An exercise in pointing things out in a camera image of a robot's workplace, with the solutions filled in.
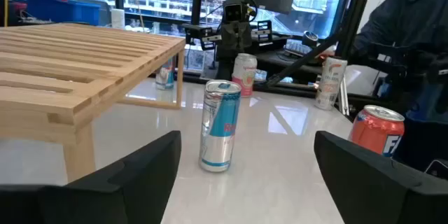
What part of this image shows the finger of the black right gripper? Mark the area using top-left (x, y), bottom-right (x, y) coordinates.
top-left (181, 23), bottom-right (222, 51)
top-left (251, 20), bottom-right (274, 47)

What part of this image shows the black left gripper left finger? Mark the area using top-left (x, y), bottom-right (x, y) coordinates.
top-left (0, 130), bottom-right (182, 224)

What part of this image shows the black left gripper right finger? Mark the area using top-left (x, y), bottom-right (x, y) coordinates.
top-left (314, 130), bottom-right (448, 224)

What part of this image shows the pink white Spindrift can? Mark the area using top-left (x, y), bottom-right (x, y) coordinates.
top-left (231, 52), bottom-right (258, 98)

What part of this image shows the silver blue Red Bull can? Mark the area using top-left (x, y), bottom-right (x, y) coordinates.
top-left (198, 79), bottom-right (242, 173)
top-left (155, 57), bottom-right (176, 91)

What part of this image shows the red Fanta strawberry can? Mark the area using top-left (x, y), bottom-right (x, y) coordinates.
top-left (348, 104), bottom-right (406, 158)

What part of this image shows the white Celsius can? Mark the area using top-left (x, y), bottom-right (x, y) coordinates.
top-left (314, 56), bottom-right (348, 111)

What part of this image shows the slatted wooden shelf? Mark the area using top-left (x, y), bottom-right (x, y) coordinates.
top-left (0, 22), bottom-right (186, 183)

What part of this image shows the black smartphone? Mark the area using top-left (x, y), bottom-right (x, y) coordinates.
top-left (424, 159), bottom-right (448, 180)

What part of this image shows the white box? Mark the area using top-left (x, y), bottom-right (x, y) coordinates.
top-left (111, 8), bottom-right (126, 29)

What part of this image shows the blue plastic bin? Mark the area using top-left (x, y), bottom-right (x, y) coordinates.
top-left (26, 0), bottom-right (102, 26)

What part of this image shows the person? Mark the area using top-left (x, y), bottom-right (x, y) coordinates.
top-left (349, 0), bottom-right (448, 171)

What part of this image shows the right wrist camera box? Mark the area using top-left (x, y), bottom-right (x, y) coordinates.
top-left (222, 0), bottom-right (250, 25)

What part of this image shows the black aluminium table frame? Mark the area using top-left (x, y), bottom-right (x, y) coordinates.
top-left (190, 0), bottom-right (377, 94)

